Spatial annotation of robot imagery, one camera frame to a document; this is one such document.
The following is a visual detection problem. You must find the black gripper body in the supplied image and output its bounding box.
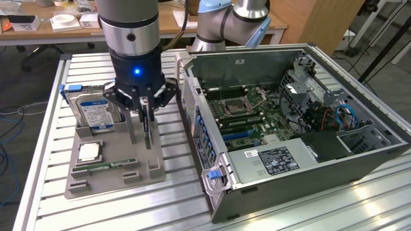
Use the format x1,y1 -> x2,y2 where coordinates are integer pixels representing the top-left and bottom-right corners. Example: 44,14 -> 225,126
106,47 -> 166,110

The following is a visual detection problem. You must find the black graphics card metal bracket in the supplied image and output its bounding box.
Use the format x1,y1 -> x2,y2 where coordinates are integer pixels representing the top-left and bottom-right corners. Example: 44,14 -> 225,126
140,96 -> 157,150

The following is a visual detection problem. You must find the hard disk in blue caddy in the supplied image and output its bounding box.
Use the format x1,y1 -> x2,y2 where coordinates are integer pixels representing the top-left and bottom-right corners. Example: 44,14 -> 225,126
58,80 -> 125,134

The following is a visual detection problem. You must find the wooden desk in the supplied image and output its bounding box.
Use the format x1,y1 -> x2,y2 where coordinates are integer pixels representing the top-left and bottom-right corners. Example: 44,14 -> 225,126
0,0 -> 116,52
112,0 -> 289,52

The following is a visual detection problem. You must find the CPU socket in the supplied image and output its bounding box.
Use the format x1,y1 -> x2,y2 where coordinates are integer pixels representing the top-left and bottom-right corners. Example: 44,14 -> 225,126
222,97 -> 254,117

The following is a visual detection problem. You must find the silver CPU chip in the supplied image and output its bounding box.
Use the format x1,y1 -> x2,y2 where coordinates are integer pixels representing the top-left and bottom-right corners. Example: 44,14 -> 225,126
78,143 -> 101,162

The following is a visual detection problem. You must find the white paper stack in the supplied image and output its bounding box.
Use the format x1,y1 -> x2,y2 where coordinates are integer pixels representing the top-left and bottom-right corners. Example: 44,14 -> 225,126
172,10 -> 197,29

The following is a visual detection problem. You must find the small white box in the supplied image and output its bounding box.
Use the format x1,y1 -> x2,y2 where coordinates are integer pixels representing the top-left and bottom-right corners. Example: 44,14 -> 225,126
78,13 -> 98,29

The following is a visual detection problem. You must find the installed RAM stick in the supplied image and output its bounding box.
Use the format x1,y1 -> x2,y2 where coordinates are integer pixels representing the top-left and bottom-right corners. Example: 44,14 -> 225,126
220,117 -> 262,128

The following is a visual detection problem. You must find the metal socket cover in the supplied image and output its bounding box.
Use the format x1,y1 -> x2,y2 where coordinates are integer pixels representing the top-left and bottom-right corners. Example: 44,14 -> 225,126
242,88 -> 266,106

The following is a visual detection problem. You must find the blue expansion slot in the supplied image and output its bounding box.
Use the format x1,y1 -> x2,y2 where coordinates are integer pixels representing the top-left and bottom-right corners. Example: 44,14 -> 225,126
222,131 -> 253,142

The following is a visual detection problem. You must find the green RAM stick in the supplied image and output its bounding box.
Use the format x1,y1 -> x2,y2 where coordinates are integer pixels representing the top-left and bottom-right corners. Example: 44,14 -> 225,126
72,157 -> 137,172

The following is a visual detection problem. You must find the white square block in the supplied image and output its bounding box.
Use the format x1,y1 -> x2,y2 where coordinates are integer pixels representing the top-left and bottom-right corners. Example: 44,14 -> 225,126
49,13 -> 82,33

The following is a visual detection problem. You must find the black office chair base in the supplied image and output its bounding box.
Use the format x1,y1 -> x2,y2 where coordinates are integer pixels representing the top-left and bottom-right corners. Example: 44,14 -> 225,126
16,42 -> 96,72

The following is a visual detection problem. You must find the clear plastic bag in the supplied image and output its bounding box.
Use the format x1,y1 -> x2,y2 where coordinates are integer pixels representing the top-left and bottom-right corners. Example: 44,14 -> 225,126
68,0 -> 98,14

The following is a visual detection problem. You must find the green motherboard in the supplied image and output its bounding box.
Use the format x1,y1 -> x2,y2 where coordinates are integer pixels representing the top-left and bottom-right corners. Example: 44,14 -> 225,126
201,83 -> 302,152

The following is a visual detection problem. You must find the grey plastic parts rack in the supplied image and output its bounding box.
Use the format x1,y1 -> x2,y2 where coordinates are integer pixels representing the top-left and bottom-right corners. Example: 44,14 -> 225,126
65,98 -> 168,200

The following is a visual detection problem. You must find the silver power supply unit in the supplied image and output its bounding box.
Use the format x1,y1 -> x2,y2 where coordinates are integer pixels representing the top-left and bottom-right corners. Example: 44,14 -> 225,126
225,139 -> 319,184

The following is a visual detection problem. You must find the white box black lid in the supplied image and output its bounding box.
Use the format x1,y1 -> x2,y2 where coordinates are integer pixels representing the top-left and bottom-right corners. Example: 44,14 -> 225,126
6,14 -> 41,32

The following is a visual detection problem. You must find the metal disk bay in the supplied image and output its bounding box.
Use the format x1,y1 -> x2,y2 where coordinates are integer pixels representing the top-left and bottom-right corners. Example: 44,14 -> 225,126
277,69 -> 327,114
335,121 -> 393,154

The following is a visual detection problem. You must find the orange box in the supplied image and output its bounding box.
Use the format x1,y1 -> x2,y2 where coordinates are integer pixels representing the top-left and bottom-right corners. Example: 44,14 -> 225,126
0,16 -> 13,35

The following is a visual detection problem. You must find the wooden cabinet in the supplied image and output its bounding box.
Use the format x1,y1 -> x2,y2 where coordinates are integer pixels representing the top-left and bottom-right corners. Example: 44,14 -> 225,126
272,0 -> 367,55

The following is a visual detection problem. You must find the open grey PC case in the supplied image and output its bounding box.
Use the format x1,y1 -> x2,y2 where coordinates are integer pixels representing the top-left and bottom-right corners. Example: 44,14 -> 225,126
172,42 -> 411,223

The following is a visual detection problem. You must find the black stand pole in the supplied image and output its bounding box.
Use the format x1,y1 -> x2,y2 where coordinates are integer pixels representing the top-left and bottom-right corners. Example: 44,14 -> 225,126
356,14 -> 411,85

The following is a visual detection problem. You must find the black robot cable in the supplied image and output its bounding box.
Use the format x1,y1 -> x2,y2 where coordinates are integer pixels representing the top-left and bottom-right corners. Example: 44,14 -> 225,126
160,0 -> 189,52

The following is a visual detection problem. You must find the white floor cable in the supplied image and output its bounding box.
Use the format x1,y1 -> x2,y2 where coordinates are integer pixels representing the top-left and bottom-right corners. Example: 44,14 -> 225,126
0,101 -> 49,116

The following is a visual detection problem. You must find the blue floor cable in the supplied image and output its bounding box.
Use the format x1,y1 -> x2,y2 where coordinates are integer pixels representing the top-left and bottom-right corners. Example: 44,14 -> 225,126
0,117 -> 25,207

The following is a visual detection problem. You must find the red wire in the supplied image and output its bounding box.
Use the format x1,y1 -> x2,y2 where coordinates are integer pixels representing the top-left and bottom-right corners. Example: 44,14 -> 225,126
323,109 -> 337,130

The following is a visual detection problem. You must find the white pedestal box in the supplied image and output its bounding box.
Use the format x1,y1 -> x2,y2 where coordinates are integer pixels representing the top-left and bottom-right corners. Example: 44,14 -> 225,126
333,28 -> 357,52

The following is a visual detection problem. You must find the blue wire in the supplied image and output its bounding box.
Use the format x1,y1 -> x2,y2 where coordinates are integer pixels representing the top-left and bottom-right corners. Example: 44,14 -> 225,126
333,103 -> 359,132

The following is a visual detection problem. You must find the white table frame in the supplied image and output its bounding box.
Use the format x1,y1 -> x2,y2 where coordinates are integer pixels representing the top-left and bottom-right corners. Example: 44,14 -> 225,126
348,0 -> 411,65

